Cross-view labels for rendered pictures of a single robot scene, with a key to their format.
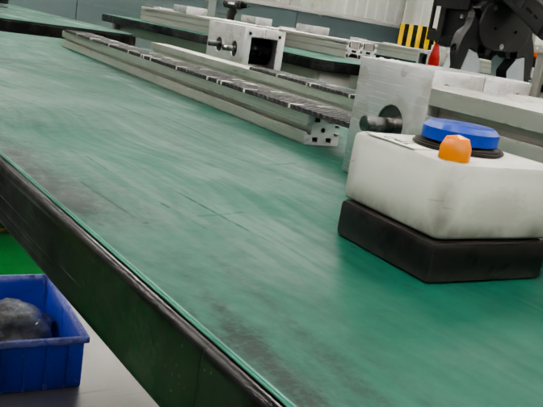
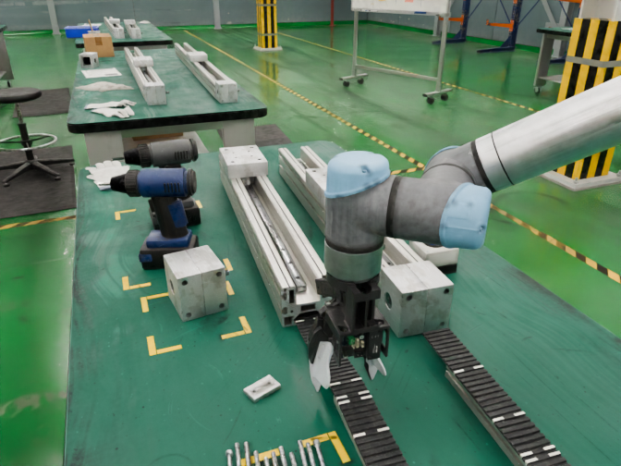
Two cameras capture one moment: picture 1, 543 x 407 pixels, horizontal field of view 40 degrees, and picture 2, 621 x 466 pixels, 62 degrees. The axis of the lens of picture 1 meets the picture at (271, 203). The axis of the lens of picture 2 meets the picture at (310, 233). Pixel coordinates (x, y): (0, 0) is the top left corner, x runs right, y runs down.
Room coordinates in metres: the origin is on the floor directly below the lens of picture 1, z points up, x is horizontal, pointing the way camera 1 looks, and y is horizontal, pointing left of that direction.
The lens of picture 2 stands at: (1.43, -0.11, 1.36)
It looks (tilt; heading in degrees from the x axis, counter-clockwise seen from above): 26 degrees down; 194
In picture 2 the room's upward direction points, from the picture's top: straight up
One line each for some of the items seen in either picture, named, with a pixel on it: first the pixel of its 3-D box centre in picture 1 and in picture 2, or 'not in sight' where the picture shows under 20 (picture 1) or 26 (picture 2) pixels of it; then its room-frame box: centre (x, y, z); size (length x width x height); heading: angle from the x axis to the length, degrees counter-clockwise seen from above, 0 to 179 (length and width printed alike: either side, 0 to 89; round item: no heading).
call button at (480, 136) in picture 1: (458, 141); not in sight; (0.40, -0.09, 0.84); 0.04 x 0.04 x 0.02
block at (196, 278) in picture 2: not in sight; (201, 280); (0.65, -0.52, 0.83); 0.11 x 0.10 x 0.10; 133
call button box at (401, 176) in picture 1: (457, 200); (429, 254); (0.40, -0.10, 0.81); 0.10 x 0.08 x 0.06; 121
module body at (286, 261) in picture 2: not in sight; (261, 215); (0.32, -0.51, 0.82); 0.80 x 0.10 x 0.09; 31
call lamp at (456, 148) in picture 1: (456, 146); not in sight; (0.36, -0.08, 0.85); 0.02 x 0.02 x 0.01
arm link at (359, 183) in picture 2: not in sight; (359, 201); (0.84, -0.19, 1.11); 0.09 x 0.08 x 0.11; 84
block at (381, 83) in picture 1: (422, 127); (420, 297); (0.60, -0.11, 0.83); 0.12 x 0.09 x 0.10; 121
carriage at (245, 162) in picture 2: not in sight; (243, 165); (0.11, -0.64, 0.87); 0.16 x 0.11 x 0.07; 31
